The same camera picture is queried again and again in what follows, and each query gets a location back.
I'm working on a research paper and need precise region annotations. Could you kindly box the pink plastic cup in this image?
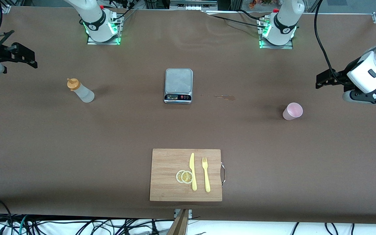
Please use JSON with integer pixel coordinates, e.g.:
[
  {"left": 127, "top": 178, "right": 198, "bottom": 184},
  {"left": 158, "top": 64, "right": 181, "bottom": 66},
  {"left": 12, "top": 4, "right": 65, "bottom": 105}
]
[{"left": 282, "top": 102, "right": 304, "bottom": 121}]

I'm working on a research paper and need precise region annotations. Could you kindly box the translucent sauce bottle orange cap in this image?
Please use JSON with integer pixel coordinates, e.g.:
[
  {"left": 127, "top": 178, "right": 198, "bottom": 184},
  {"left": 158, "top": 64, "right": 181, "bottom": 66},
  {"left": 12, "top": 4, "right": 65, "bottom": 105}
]
[{"left": 67, "top": 78, "right": 95, "bottom": 103}]

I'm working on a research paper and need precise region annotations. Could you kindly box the brown table cover sheet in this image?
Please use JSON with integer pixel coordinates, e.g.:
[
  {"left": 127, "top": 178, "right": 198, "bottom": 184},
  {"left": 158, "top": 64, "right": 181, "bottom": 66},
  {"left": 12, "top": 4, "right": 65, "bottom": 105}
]
[{"left": 0, "top": 6, "right": 376, "bottom": 226}]

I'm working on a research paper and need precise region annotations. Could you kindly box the silver digital kitchen scale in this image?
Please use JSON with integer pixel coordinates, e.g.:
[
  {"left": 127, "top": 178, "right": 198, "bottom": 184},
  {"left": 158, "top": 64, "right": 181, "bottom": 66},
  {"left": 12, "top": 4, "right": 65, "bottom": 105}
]
[{"left": 164, "top": 68, "right": 193, "bottom": 104}]

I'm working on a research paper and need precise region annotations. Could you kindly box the grey power strip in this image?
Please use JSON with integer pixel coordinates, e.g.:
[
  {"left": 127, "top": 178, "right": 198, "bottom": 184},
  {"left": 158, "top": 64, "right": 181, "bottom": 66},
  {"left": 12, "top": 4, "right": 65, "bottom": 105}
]
[{"left": 170, "top": 0, "right": 218, "bottom": 11}]

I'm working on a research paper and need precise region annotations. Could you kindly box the yellow plastic fork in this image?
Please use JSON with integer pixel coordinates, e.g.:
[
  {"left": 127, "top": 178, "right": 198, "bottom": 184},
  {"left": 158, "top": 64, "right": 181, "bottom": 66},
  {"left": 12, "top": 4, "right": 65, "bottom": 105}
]
[{"left": 202, "top": 157, "right": 211, "bottom": 193}]

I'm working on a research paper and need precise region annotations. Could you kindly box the yellow plastic knife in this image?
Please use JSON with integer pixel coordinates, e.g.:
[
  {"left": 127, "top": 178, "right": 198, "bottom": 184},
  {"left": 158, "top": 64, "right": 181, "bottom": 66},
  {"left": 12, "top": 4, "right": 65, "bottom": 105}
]
[{"left": 189, "top": 152, "right": 197, "bottom": 191}]

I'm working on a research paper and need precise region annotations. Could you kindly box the wooden cutting board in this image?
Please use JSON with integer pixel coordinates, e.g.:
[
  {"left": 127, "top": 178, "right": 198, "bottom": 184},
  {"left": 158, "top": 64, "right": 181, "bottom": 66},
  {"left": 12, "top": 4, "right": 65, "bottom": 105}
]
[{"left": 149, "top": 149, "right": 226, "bottom": 202}]

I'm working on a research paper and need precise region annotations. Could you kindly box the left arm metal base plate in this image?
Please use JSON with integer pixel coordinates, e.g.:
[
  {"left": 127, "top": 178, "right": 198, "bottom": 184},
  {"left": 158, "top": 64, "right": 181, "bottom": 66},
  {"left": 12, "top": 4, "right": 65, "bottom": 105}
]
[{"left": 258, "top": 16, "right": 293, "bottom": 50}]

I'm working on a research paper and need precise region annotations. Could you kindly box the teal cable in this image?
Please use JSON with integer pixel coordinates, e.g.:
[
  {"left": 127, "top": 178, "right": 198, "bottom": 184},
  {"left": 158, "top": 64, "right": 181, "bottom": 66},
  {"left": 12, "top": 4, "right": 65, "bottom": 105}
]
[{"left": 18, "top": 215, "right": 29, "bottom": 235}]

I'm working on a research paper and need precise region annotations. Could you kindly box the wooden post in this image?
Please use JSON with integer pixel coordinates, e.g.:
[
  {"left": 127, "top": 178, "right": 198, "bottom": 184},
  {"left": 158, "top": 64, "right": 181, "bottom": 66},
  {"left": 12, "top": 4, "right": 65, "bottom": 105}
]
[{"left": 167, "top": 209, "right": 190, "bottom": 235}]

